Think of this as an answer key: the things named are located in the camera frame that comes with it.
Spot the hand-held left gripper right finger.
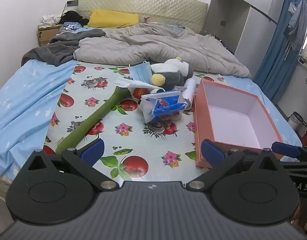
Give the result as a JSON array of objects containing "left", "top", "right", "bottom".
[{"left": 185, "top": 139, "right": 282, "bottom": 190}]

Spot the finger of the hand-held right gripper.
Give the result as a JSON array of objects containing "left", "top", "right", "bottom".
[{"left": 272, "top": 141, "right": 307, "bottom": 162}]

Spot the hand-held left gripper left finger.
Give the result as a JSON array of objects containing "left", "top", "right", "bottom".
[{"left": 25, "top": 138, "right": 117, "bottom": 191}]

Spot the orange cardboard box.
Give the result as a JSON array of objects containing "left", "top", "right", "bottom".
[{"left": 193, "top": 78, "right": 284, "bottom": 168}]

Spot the white paper towel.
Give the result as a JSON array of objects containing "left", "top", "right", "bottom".
[{"left": 114, "top": 77, "right": 162, "bottom": 94}]

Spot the person's right hand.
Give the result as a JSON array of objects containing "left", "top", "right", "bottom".
[{"left": 292, "top": 200, "right": 307, "bottom": 235}]

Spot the fruit printed tablecloth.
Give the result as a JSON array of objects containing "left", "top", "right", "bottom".
[{"left": 42, "top": 64, "right": 229, "bottom": 180}]

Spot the white waste bin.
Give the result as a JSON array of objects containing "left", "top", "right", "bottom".
[{"left": 288, "top": 112, "right": 306, "bottom": 132}]

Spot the green plush stem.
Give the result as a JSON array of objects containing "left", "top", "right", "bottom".
[{"left": 55, "top": 86, "right": 130, "bottom": 155}]

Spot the white lint roller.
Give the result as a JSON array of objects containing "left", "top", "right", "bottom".
[{"left": 180, "top": 78, "right": 196, "bottom": 111}]

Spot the grey penguin plush toy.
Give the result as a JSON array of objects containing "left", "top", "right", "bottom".
[{"left": 150, "top": 57, "right": 194, "bottom": 92}]

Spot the blue curtain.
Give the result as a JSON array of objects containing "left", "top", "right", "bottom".
[{"left": 254, "top": 0, "right": 305, "bottom": 104}]

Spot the blue face mask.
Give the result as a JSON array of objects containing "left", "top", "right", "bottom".
[{"left": 129, "top": 61, "right": 154, "bottom": 84}]

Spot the dark grey blanket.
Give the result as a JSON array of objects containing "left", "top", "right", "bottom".
[{"left": 21, "top": 28, "right": 106, "bottom": 67}]

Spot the grey duvet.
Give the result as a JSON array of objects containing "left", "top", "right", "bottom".
[{"left": 73, "top": 22, "right": 251, "bottom": 78}]

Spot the grey wardrobe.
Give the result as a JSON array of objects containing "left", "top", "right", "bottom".
[{"left": 202, "top": 0, "right": 289, "bottom": 55}]

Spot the brown cardboard box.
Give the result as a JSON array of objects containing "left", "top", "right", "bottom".
[{"left": 38, "top": 24, "right": 62, "bottom": 47}]

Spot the blue patterned cloth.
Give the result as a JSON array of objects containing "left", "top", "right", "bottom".
[{"left": 61, "top": 22, "right": 82, "bottom": 32}]

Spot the hanging grey-blue garment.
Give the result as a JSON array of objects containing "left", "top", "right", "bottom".
[{"left": 284, "top": 0, "right": 307, "bottom": 60}]

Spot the yellow pillow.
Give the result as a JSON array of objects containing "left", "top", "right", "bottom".
[{"left": 84, "top": 9, "right": 140, "bottom": 28}]

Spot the white crumpled cloth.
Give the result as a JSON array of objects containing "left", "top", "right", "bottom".
[{"left": 38, "top": 14, "right": 61, "bottom": 29}]

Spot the beige pillow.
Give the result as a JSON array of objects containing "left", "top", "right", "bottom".
[{"left": 145, "top": 16, "right": 169, "bottom": 24}]

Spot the cream quilted headboard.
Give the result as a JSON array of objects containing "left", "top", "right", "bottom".
[{"left": 77, "top": 0, "right": 209, "bottom": 34}]

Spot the black cable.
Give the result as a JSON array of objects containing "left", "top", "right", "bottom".
[{"left": 59, "top": 1, "right": 69, "bottom": 23}]

